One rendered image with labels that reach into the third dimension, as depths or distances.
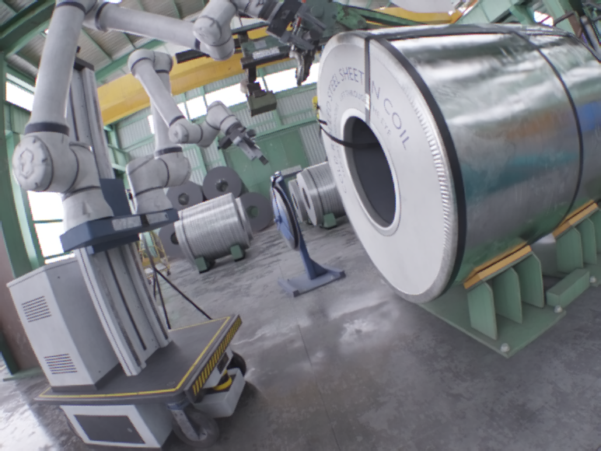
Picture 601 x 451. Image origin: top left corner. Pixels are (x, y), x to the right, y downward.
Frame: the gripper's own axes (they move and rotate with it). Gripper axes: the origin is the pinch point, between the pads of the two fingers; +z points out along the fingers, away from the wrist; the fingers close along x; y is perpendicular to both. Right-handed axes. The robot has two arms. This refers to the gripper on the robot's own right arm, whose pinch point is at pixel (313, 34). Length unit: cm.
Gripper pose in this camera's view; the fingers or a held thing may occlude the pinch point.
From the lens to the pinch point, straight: 101.5
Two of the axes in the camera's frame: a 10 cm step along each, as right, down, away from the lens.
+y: 1.8, 4.6, -8.7
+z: 8.5, 3.7, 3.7
